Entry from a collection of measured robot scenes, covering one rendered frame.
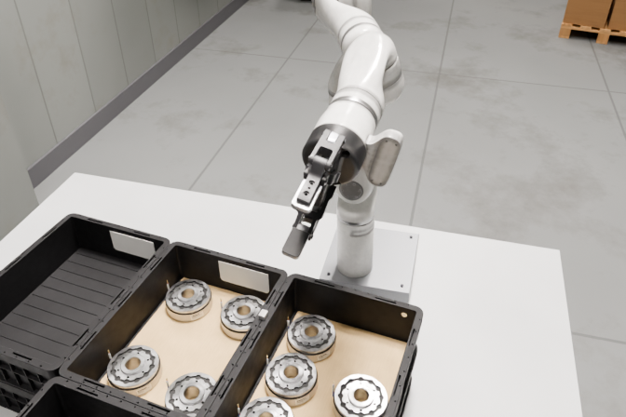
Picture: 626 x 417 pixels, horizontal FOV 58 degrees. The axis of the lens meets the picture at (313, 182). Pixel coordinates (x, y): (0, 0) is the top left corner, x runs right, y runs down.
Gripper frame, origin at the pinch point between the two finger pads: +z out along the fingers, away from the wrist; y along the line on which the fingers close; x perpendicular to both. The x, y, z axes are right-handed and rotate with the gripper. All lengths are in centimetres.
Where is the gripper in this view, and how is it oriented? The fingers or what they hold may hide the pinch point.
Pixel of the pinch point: (295, 230)
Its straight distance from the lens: 63.3
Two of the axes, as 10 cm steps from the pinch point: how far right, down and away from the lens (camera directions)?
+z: -3.5, 6.9, -6.3
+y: 1.5, -6.2, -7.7
